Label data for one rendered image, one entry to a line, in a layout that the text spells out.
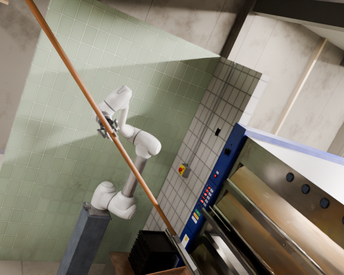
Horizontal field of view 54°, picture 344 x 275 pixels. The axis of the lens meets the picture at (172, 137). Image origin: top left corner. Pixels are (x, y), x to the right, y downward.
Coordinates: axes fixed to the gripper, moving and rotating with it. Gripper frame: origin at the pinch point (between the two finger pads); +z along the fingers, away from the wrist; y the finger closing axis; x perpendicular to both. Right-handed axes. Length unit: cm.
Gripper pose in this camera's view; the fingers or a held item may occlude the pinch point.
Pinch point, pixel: (112, 135)
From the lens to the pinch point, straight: 189.1
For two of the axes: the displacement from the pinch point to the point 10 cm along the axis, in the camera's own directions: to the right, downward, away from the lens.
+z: 3.7, 4.1, -8.3
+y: -8.5, 5.2, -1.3
